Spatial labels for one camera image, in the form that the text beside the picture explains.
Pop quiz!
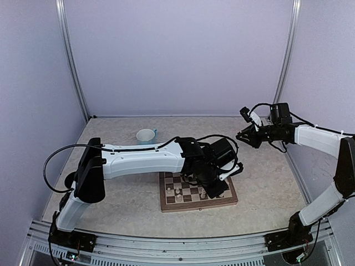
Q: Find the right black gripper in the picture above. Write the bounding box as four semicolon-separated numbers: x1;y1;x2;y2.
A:
237;123;281;148

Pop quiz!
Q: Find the white chess king piece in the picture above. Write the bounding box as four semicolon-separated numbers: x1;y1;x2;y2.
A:
200;189;208;200

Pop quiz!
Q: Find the wooden chess board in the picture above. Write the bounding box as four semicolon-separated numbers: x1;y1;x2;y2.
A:
159;172;238;213

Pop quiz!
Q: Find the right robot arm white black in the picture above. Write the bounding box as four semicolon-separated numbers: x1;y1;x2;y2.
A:
236;103;354;246

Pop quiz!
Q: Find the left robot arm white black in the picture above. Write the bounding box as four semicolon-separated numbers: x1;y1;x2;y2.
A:
54;137;243;247

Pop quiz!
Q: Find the light blue mug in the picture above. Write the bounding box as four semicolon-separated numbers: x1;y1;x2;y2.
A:
136;129;158;145

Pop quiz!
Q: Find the black ribbed cup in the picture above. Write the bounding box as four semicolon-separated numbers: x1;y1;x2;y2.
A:
64;171;77;192

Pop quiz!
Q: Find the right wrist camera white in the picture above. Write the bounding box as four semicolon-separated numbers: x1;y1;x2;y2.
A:
240;107;263;131

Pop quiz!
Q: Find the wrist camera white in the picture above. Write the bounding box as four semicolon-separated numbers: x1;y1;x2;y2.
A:
218;160;244;181
240;107;263;131

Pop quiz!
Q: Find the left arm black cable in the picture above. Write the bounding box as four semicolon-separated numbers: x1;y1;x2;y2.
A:
43;134;239;193

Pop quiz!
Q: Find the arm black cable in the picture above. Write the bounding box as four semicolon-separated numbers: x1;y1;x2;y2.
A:
43;134;239;193
248;103;355;153

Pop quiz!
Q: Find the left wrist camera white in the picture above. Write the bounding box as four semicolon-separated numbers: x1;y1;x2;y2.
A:
218;160;244;181

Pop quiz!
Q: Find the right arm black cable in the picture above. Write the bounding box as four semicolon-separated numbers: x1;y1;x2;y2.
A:
248;103;355;153

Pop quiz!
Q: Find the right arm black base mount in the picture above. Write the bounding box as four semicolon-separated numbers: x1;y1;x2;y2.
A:
264;230;313;252

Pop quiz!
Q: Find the aluminium front rail frame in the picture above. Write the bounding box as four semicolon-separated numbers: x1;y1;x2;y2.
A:
17;220;345;265

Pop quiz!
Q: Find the right aluminium corner post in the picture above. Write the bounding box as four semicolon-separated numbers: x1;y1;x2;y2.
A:
272;0;302;104

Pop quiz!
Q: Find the aluminium corner post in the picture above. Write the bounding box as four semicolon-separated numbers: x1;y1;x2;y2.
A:
55;0;90;123
272;0;302;104

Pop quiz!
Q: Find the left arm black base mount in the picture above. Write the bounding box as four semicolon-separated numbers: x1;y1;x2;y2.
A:
48;229;97;253

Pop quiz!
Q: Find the left aluminium corner post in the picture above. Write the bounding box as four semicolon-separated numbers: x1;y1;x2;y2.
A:
55;0;90;123

